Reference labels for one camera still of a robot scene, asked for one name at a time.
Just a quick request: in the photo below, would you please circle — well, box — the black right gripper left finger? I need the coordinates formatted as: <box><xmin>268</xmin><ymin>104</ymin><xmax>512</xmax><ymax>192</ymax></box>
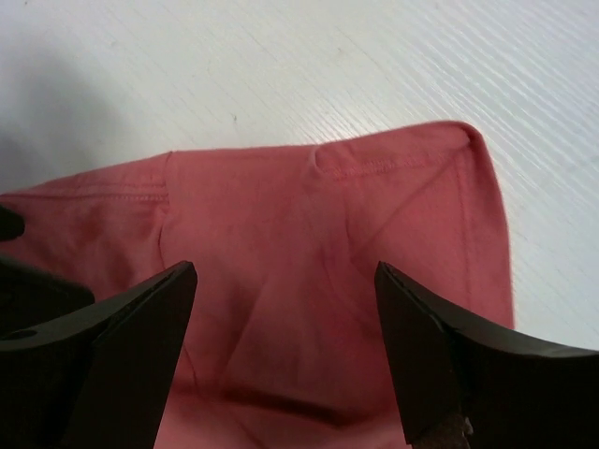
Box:
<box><xmin>1</xmin><ymin>262</ymin><xmax>197</xmax><ymax>448</ymax></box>

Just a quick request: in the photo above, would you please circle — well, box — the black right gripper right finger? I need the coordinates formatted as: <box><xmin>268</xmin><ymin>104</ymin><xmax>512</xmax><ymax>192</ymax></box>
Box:
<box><xmin>375</xmin><ymin>263</ymin><xmax>598</xmax><ymax>448</ymax></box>

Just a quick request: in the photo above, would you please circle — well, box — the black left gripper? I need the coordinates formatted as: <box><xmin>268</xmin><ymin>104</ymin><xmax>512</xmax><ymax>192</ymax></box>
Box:
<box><xmin>0</xmin><ymin>203</ymin><xmax>95</xmax><ymax>336</ymax></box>

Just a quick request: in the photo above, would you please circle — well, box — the pink red t-shirt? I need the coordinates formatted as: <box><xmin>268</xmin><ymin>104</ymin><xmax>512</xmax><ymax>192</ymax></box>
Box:
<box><xmin>1</xmin><ymin>122</ymin><xmax>513</xmax><ymax>448</ymax></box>

